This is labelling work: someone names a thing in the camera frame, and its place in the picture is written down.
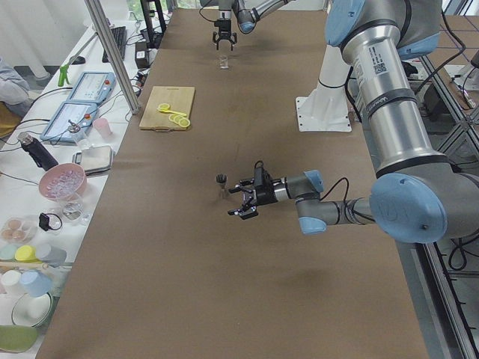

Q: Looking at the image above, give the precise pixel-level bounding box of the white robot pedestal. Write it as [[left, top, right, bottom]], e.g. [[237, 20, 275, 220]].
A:
[[296, 45, 352, 132]]

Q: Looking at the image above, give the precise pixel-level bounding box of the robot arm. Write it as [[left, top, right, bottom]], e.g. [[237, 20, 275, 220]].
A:
[[234, 1, 478, 243], [198, 0, 289, 51]]

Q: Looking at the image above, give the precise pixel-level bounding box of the steel measuring jigger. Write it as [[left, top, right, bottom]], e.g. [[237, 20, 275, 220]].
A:
[[216, 174, 228, 198]]

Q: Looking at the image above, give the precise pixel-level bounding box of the wine glass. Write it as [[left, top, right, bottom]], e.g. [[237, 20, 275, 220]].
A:
[[60, 193, 84, 222]]

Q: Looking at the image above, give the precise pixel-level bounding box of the aluminium frame post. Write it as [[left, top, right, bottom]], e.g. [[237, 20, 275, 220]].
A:
[[85, 0, 140, 114]]

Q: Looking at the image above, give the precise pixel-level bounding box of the pink plastic cup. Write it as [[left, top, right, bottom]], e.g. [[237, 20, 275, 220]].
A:
[[93, 117, 112, 138]]

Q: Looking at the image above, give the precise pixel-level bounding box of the light blue cup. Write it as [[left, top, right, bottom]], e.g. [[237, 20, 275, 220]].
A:
[[19, 270, 52, 298]]

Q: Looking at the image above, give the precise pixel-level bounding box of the clear water bottle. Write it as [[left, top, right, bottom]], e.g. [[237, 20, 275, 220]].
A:
[[68, 120, 92, 150]]

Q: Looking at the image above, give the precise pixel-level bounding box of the yellow cup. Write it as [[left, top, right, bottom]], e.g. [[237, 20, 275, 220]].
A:
[[14, 245, 38, 263]]

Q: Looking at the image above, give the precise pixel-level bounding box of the teach pendant tablet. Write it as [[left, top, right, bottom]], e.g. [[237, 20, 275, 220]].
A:
[[67, 71, 116, 105], [40, 101, 98, 144]]

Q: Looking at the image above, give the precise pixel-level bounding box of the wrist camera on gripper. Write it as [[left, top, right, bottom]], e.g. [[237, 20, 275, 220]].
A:
[[254, 160, 271, 187]]

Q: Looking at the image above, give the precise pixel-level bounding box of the mint green cup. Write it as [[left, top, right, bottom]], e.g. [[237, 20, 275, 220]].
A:
[[0, 244, 19, 261]]

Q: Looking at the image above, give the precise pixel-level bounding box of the wooden cutting board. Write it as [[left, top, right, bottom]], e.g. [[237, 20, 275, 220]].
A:
[[139, 86, 195, 132]]

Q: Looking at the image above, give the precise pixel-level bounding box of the black thermos bottle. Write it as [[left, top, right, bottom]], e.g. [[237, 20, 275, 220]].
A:
[[17, 132, 58, 171]]

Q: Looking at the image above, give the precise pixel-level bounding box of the grey cup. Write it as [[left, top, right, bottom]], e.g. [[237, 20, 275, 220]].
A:
[[35, 243, 67, 266]]

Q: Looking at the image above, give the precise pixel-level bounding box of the metal tray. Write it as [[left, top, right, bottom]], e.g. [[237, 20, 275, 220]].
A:
[[72, 145, 115, 176]]

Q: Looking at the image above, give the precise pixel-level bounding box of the person in grey jacket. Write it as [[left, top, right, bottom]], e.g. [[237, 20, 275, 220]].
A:
[[1, 58, 31, 137]]

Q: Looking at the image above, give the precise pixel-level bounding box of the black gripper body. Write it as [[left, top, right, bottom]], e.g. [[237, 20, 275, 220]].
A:
[[216, 19, 232, 37], [254, 176, 278, 206]]

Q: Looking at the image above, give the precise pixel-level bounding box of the green plastic gun tool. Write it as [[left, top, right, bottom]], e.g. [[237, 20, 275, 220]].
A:
[[58, 64, 70, 87]]

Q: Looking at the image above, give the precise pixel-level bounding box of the pink bowl of ice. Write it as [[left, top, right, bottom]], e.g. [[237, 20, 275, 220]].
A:
[[38, 163, 87, 201]]

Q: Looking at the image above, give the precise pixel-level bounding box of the clear glass shaker cup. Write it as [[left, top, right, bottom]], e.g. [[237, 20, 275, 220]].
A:
[[219, 55, 229, 70]]

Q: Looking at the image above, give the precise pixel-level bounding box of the green plate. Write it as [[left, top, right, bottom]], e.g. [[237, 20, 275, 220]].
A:
[[1, 325, 38, 353]]

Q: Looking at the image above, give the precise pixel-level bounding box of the egg carton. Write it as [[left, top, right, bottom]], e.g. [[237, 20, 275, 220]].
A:
[[1, 217, 37, 244]]

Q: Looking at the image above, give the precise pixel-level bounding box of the white cup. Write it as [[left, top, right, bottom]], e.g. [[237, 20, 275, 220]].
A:
[[1, 269, 25, 295]]

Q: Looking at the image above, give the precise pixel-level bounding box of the black keyboard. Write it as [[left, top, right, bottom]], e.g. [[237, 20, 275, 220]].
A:
[[110, 26, 127, 60]]

